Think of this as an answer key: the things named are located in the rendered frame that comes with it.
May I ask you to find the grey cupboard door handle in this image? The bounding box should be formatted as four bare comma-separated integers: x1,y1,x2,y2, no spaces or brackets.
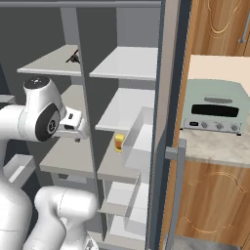
237,0,250,44

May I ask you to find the grey fridge shelf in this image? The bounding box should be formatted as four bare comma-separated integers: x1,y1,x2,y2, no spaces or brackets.
96,146,142,185

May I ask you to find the wooden wall cupboard door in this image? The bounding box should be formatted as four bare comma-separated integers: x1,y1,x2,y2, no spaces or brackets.
187,0,250,58

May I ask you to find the large white fridge door bin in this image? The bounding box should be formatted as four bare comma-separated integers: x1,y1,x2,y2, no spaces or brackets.
121,105,155,171

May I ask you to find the wooden base cupboard door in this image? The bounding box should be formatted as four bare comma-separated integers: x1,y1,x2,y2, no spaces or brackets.
161,160,250,248

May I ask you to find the grey freezer door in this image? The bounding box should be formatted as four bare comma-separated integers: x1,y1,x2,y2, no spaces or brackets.
0,62,37,196

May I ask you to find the small grey freezer shelf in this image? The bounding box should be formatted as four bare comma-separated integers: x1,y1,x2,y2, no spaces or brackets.
17,44,81,78

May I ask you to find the large grey freezer shelf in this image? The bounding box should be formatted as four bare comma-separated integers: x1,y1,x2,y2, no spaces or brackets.
38,84,96,180

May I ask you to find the clear fridge drawer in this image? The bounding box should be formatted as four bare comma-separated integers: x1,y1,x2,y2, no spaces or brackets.
103,214,147,244
97,181,142,218

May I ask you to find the clear fridge door bin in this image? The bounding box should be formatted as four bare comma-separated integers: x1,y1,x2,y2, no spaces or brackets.
124,172,151,229

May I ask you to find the grey fridge freezer cabinet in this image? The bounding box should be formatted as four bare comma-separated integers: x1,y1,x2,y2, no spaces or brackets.
0,0,164,250

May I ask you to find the pale green toaster oven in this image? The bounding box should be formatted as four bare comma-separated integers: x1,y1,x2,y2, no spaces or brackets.
180,78,247,137

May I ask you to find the yellow jar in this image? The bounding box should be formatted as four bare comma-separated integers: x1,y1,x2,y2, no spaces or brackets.
113,133,127,153

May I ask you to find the dark frozen fish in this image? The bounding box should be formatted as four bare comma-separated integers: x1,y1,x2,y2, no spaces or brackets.
65,49,81,63

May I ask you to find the grey fridge door handle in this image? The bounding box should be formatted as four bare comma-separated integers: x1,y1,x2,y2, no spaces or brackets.
164,139,188,250

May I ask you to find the grey fridge door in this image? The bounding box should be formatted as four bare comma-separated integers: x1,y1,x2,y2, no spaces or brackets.
145,0,193,250

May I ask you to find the white freezer door bin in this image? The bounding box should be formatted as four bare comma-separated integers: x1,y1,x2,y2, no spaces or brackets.
2,153,37,189

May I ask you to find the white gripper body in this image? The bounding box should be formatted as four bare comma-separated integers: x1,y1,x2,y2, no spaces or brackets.
53,119,91,142

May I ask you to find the white fridge shelf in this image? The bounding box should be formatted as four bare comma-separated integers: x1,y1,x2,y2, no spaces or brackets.
94,87,156,133
89,46,159,82

